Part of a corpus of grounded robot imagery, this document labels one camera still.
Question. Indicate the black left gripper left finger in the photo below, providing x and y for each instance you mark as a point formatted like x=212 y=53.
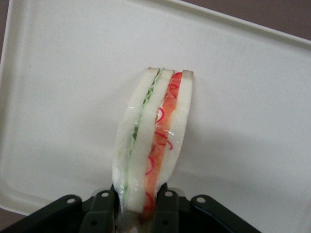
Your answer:
x=102 y=213

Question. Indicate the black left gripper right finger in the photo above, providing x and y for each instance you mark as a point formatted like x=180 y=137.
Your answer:
x=167 y=213

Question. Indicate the plastic-wrapped triangle sandwich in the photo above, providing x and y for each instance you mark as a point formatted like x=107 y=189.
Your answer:
x=150 y=136

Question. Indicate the white rectangular plastic tray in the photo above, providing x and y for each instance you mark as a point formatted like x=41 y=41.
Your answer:
x=73 y=97

